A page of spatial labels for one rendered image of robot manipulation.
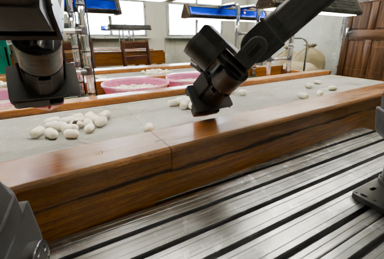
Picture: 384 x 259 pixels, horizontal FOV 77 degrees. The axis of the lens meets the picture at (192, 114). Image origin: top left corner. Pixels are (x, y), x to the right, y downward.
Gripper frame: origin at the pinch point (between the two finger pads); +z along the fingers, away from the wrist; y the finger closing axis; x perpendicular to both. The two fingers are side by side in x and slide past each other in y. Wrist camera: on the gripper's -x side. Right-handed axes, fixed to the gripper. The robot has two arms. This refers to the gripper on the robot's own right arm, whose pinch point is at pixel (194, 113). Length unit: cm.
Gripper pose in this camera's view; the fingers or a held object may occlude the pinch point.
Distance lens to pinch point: 62.0
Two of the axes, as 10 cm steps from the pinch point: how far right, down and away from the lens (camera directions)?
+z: -4.0, 4.2, 8.1
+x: 3.5, 8.9, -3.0
